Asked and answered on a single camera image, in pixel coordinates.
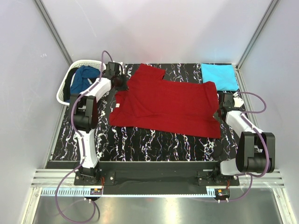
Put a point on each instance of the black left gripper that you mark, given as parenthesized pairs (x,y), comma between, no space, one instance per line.
(120,82)

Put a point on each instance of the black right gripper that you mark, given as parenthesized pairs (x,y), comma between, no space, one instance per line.
(219,112)

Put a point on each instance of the red t shirt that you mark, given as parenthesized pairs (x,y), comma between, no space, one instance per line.
(151,102)

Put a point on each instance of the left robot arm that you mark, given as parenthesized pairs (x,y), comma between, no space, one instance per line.
(84,118)

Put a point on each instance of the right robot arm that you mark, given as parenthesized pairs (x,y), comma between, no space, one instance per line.
(256,149)

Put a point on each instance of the folded cyan t shirt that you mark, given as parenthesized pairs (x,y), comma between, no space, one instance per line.
(223,76)

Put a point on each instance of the blue t shirt in basket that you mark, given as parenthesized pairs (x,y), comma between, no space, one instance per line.
(85,76)

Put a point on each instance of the black garment in basket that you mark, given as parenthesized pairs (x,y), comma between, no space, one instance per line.
(67,84)

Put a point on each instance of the white perforated laundry basket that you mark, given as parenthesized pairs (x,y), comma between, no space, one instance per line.
(77,64)

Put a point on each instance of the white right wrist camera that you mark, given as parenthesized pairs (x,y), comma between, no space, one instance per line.
(238,101)

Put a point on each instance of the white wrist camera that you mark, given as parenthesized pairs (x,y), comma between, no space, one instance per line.
(121,69)
(238,101)

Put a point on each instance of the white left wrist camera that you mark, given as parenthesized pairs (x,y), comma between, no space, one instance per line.
(121,69)

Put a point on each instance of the aluminium rail with connectors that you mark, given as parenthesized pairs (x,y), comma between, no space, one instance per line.
(200,192)

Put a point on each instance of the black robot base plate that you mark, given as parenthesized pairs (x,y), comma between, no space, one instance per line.
(201,173)

